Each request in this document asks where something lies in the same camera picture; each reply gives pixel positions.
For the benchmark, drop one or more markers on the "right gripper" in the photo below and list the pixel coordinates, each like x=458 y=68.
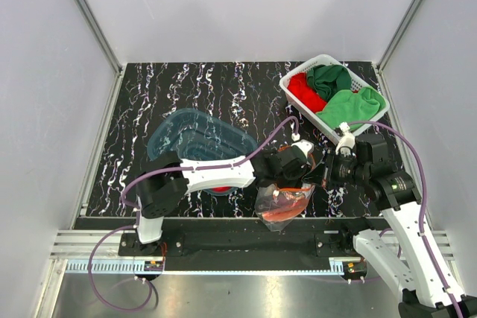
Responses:
x=330 y=160

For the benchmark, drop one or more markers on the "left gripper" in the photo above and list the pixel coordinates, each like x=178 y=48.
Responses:
x=299 y=173

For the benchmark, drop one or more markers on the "clear zip top bag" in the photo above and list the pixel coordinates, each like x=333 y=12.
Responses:
x=279 y=226

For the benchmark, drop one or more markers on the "red fake apple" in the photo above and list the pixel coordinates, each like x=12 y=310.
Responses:
x=222 y=190

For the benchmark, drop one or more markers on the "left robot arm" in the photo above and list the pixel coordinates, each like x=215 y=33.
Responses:
x=277 y=175

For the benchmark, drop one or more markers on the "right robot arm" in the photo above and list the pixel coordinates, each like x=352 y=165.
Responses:
x=422 y=282

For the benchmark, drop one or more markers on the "light green cloth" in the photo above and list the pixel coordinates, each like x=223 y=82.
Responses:
x=348 y=106

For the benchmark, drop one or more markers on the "white plastic basket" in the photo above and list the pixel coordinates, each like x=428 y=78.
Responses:
x=357 y=84

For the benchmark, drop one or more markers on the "red cloth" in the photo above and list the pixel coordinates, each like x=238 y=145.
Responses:
x=305 y=94

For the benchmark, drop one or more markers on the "dark green cloth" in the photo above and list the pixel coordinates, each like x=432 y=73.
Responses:
x=326 y=81

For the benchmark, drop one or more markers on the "blue plastic container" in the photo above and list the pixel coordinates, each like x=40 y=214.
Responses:
x=202 y=140

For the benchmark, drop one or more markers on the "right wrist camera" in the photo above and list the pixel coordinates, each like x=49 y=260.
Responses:
x=347 y=142

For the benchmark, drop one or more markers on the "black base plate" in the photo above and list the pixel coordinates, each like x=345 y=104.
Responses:
x=223 y=245

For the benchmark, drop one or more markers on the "aluminium frame rail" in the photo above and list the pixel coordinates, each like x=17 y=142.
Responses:
x=94 y=26

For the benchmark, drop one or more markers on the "white cable duct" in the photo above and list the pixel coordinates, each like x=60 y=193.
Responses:
x=105 y=266

